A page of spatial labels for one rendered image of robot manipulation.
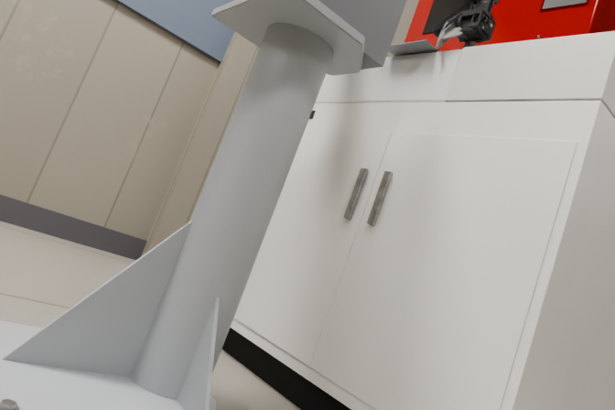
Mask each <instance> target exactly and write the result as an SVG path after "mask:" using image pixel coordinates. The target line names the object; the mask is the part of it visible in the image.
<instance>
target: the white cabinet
mask: <svg viewBox="0 0 615 410"><path fill-rule="evenodd" d="M222 349H223V350H224V351H226V352H227V353H229V354H230V355H231V356H232V357H233V358H234V359H235V360H237V361H238V362H240V363H241V364H242V365H244V366H245V367H246V368H247V369H249V370H250V371H251V372H253V373H254V374H256V375H257V376H258V377H260V378H261V379H262V380H263V381H265V382H266V383H268V384H269V385H270V386H272V387H273V388H274V389H276V390H277V391H278V392H279V393H280V394H281V395H283V396H284V397H285V398H287V399H288V400H289V401H290V402H292V403H293V404H294V405H296V406H297V407H299V408H300V409H301V410H615V119H614V118H613V116H612V115H611V114H610V112H609V110H608V109H607V108H606V106H605V105H604V104H603V102H602V101H550V102H367V103H315V104H314V107H313V110H312V112H311V115H310V117H309V119H308V122H307V126H306V129H305V132H304V134H303V136H302V138H301V141H300V144H299V146H298V149H297V152H296V155H295V158H294V160H293V163H292V166H291V168H290V170H289V172H288V175H287V178H286V182H285V185H284V186H283V189H282V192H281V194H280V197H279V200H278V202H277V204H276V206H275V211H274V213H273V216H272V219H271V220H270V223H269V226H268V228H267V231H266V234H265V236H264V239H263V242H262V245H261V247H260V250H259V253H258V255H257V257H256V260H255V262H254V266H253V269H252V272H251V273H250V276H249V279H248V281H247V284H246V287H245V289H244V291H243V295H242V298H241V300H240V303H239V306H238V307H237V310H236V313H235V315H234V318H233V321H232V324H231V327H230V329H229V332H228V334H227V337H226V340H225V342H224V344H223V347H222Z"/></svg>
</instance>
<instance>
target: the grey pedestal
mask: <svg viewBox="0 0 615 410"><path fill-rule="evenodd" d="M211 16H212V17H214V18H215V19H217V20H218V21H220V22H221V23H223V24H224V25H225V26H226V27H229V28H230V29H232V30H233V31H235V32H236V33H238V34H239V35H241V36H242V37H244V38H246V39H247V40H249V41H251V42H252V43H254V44H255V45H256V46H257V47H259V50H258V52H257V55H256V57H255V60H254V64H253V66H252V68H251V70H250V73H249V75H248V78H247V80H246V83H245V84H244V87H243V91H242V93H241V96H240V98H239V101H238V102H237V105H236V107H235V109H234V112H233V114H232V118H231V121H230V122H229V125H228V127H227V130H226V132H225V135H224V137H223V139H222V141H221V145H220V148H219V150H218V153H217V155H216V157H215V159H214V161H213V164H212V166H211V169H210V173H209V175H208V177H207V179H206V182H205V184H204V187H203V189H202V192H201V193H200V197H199V200H198V202H197V205H196V207H195V210H194V211H193V214H192V216H191V218H190V221H189V222H188V223H187V224H186V225H184V226H183V227H181V228H180V229H179V230H177V231H176V232H174V233H173V234H171V235H170V236H169V237H167V238H166V240H164V241H163V242H161V243H160V244H158V245H157V246H155V247H154V248H153V249H151V250H150V251H149V252H147V253H146V254H144V255H143V256H141V257H140V258H138V259H137V260H136V261H134V262H133V263H132V264H130V265H128V266H127V267H126V268H125V269H124V270H123V271H121V272H120V273H118V274H117V275H115V276H114V277H112V278H111V279H110V280H108V281H107V282H106V283H104V284H103V285H101V286H100V287H98V288H97V289H96V290H94V291H93V292H91V293H90V294H89V295H88V296H86V297H85V298H84V299H82V300H81V301H80V302H78V303H77V304H75V305H74V306H73V307H71V308H70V309H68V310H67V311H65V312H64V313H63V314H61V315H60V316H58V317H57V318H55V319H54V320H53V321H51V322H50V323H49V324H48V325H47V326H45V327H44V328H37V327H32V326H27V325H22V324H16V323H12V322H6V321H2V320H0V410H216V401H215V400H214V399H213V398H212V397H211V396H210V389H211V379H212V374H213V371H214V368H215V366H216V363H217V361H218V359H219V356H220V354H221V349H222V347H223V344H224V342H225V340H226V337H227V334H228V332H229V329H230V327H231V324H232V321H233V318H234V315H235V313H236V310H237V307H238V306H239V303H240V300H241V298H242V295H243V291H244V289H245V287H246V284H247V281H248V279H249V276H250V273H251V272H252V269H253V266H254V262H255V260H256V257H257V255H258V253H259V250H260V247H261V245H262V242H263V239H264V236H265V234H266V231H267V228H268V226H269V223H270V220H271V219H272V216H273V213H274V211H275V206H276V204H277V202H278V200H279V197H280V194H281V192H282V189H283V186H284V185H285V182H286V178H287V175H288V172H289V170H290V168H291V166H292V163H293V160H294V158H295V155H296V152H297V149H298V146H299V144H300V141H301V138H302V136H303V134H304V132H305V129H306V126H307V124H308V119H309V117H310V115H311V112H312V110H313V107H314V104H315V102H316V99H317V98H318V93H319V91H320V88H321V85H322V83H323V81H324V78H325V76H326V74H328V75H331V76H335V75H342V74H350V73H358V72H360V70H361V66H362V59H363V51H364V43H365V37H364V36H363V35H362V34H361V33H360V32H358V31H357V30H356V29H355V28H353V27H352V26H351V25H349V24H348V23H347V22H345V21H344V20H343V19H342V18H340V17H339V16H338V15H336V14H335V13H334V12H333V11H331V10H330V9H329V8H327V7H326V6H325V5H323V4H322V3H321V2H320V1H319V0H234V1H232V2H230V3H228V4H226V5H222V6H219V7H217V8H215V9H213V11H212V14H211Z"/></svg>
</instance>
